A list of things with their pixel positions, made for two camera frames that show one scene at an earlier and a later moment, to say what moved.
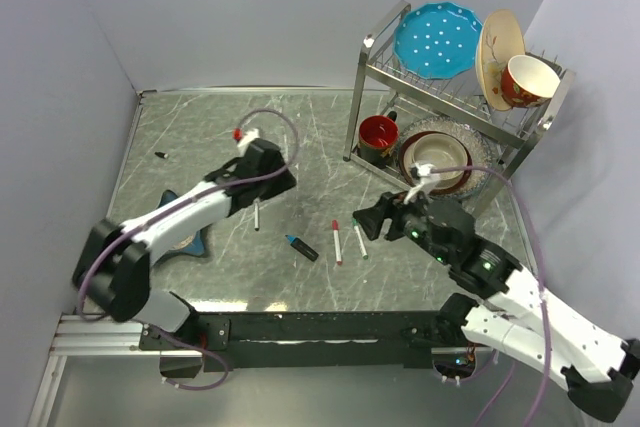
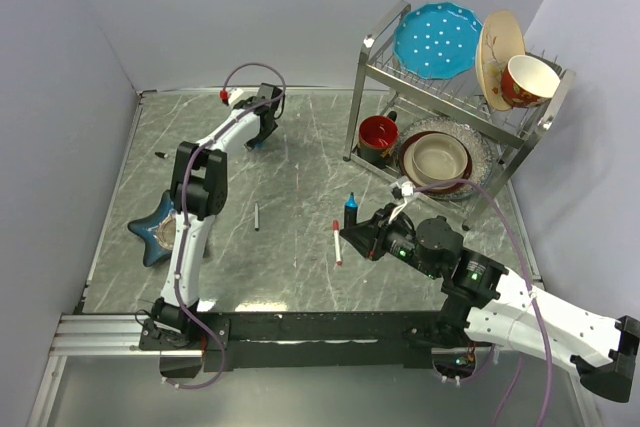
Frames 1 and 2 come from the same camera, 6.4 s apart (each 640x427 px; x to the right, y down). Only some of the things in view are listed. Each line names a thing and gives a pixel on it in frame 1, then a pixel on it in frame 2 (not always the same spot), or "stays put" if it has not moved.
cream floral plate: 499,41 stays put
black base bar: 278,342 stays put
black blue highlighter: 302,247 → 350,212
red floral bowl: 528,82 stays put
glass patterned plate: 478,142 stays put
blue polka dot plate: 437,40 stays put
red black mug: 378,137 stays put
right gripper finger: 371,218 → 361,236
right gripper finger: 372,227 → 365,244
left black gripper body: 280,164 → 251,144
